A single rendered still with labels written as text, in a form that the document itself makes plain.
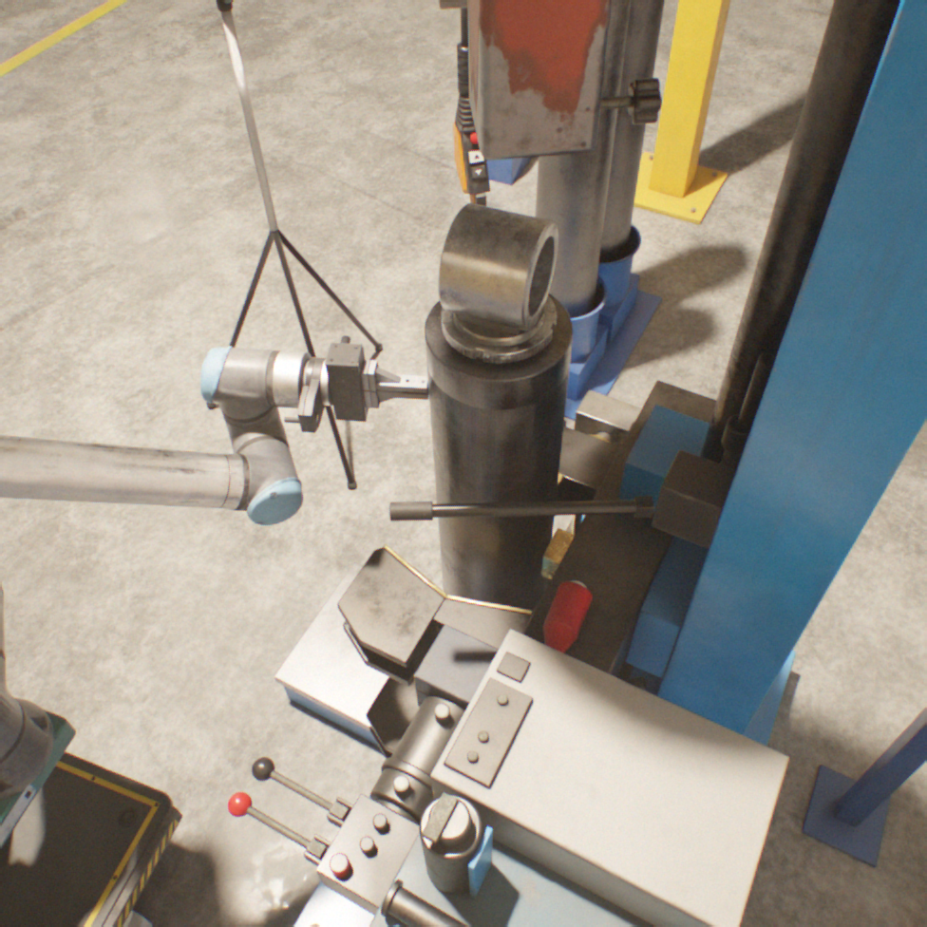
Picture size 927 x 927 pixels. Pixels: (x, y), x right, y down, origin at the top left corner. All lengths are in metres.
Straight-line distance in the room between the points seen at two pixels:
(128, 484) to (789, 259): 0.94
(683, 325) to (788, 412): 2.49
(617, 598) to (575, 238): 1.53
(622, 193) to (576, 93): 2.27
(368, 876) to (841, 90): 1.15
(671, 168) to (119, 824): 3.20
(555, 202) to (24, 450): 1.81
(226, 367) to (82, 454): 0.25
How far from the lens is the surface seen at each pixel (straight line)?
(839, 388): 1.01
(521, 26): 0.77
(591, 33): 0.79
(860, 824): 2.61
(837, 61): 1.06
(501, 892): 1.32
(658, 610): 1.49
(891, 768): 2.27
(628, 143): 2.97
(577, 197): 2.69
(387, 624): 1.53
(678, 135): 4.00
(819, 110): 1.09
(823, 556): 1.22
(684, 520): 1.26
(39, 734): 1.88
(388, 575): 1.58
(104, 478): 1.34
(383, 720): 1.97
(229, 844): 2.51
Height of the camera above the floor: 2.35
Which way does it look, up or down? 50 degrees down
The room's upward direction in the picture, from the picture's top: 1 degrees counter-clockwise
